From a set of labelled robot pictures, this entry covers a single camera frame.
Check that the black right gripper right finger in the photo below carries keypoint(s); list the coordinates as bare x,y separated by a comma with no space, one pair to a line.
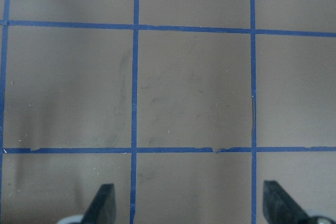
279,206

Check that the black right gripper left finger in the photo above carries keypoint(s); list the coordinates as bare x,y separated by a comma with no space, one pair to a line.
102,209

